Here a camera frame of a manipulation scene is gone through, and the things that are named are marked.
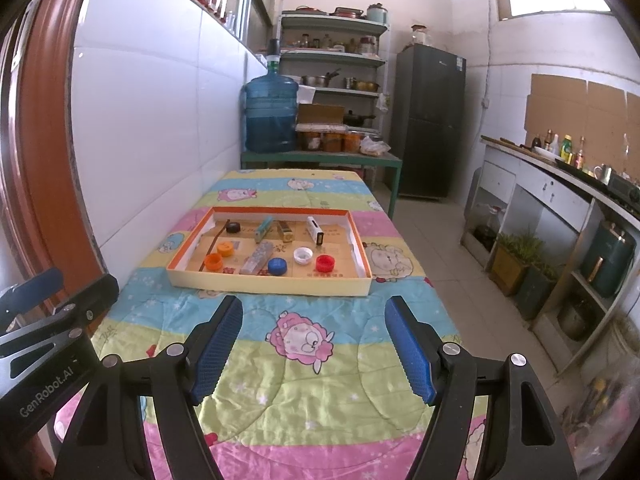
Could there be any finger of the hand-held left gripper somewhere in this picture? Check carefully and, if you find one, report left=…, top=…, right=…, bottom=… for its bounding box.
left=0, top=274, right=121, bottom=380
left=0, top=267, right=64, bottom=311

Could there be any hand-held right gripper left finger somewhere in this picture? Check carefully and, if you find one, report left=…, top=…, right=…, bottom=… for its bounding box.
left=52, top=295, right=244, bottom=480

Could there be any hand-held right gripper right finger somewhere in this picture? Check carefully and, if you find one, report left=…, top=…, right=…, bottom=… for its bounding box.
left=384, top=295, right=581, bottom=480

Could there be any orange-rimmed shallow cardboard box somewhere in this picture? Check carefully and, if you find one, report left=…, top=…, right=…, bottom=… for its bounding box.
left=166, top=206, right=373, bottom=298

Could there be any clear plastic case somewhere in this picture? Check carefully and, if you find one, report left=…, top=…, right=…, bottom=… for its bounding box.
left=239, top=241, right=274, bottom=276

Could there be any brown wooden stick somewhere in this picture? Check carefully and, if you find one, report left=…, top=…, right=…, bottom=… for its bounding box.
left=198, top=220, right=231, bottom=272

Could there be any white box with black end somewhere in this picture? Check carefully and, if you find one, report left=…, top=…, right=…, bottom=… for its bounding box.
left=306, top=216, right=327, bottom=246

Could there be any red-brown wooden door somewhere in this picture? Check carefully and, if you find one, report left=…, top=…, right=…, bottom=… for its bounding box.
left=0, top=0, right=108, bottom=341

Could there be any wooden planter with grass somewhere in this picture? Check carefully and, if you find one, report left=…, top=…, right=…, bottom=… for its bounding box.
left=491, top=232, right=543, bottom=297

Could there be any dark planter with grass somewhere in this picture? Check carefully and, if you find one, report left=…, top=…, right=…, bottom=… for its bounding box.
left=515, top=260, right=561, bottom=321

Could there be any dark cooking pot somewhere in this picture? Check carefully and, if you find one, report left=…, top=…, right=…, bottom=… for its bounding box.
left=556, top=297, right=598, bottom=342

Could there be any clear bag of packets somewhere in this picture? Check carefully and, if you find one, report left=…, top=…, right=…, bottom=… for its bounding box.
left=562, top=360, right=640, bottom=466

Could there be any white plastic bag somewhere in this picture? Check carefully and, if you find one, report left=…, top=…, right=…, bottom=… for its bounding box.
left=360, top=135, right=391, bottom=156

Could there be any green table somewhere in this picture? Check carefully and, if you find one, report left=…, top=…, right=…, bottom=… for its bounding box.
left=240, top=150, right=403, bottom=221

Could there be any grey kitchen counter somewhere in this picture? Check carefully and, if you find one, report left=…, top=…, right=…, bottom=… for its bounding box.
left=460, top=135, right=640, bottom=376

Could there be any green air fryer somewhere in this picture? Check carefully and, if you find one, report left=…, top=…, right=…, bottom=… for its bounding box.
left=580, top=220, right=638, bottom=297

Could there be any dark refrigerator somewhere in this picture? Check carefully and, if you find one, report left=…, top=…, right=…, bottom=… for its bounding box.
left=389, top=43, right=467, bottom=201

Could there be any blue water jug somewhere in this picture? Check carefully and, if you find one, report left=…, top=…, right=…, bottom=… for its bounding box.
left=242, top=72, right=300, bottom=153

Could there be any brown cardboard box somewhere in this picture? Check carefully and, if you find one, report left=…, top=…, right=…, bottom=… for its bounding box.
left=297, top=104, right=346, bottom=125

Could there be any black gas stove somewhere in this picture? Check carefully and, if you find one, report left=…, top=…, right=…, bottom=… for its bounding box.
left=607, top=174, right=640, bottom=207

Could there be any water jug pump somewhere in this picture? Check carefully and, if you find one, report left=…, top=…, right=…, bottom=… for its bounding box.
left=265, top=38, right=282, bottom=77

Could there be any metal shelf rack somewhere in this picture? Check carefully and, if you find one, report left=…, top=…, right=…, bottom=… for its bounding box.
left=277, top=10, right=391, bottom=151

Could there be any steel pot with handle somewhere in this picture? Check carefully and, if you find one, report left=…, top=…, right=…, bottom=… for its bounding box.
left=301, top=70, right=341, bottom=87

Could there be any cardboard sheet on wall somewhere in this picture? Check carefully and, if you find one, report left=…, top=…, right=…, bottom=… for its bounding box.
left=524, top=74, right=640, bottom=158

